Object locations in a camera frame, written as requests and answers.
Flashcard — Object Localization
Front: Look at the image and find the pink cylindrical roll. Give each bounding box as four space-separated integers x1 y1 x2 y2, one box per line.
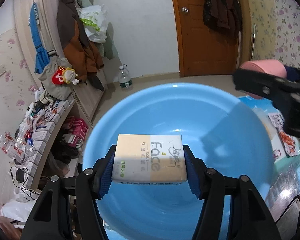
233 59 287 100

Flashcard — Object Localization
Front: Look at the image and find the crayfish snack packet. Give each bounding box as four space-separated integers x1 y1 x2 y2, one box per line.
268 113 299 157

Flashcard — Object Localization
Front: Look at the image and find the light blue plastic basin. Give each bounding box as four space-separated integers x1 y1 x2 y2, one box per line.
83 83 274 239

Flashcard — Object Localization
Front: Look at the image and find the cluttered side shelf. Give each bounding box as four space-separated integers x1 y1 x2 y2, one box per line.
0 89 91 196

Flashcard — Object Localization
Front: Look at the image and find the large water bottle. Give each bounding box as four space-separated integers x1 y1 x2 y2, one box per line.
118 64 133 90

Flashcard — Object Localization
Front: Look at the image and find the dark brown hanging coat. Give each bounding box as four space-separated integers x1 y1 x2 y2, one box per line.
203 0 242 38

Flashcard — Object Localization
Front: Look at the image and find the brown wooden door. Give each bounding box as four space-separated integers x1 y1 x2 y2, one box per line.
172 0 239 77

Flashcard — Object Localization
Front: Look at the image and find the brown orange hanging jacket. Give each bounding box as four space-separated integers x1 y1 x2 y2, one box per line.
56 0 104 91

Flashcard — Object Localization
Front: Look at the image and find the white green plastic bag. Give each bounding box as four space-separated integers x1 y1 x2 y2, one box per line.
77 4 109 43

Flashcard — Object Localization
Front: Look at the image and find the green hanging garment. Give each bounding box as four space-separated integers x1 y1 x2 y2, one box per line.
76 0 118 60

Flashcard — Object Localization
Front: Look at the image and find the beige wardrobe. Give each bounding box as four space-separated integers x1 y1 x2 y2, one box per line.
14 0 104 122

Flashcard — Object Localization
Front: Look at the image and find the blue hanging strap bag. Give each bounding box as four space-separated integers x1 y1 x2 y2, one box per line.
29 2 50 74

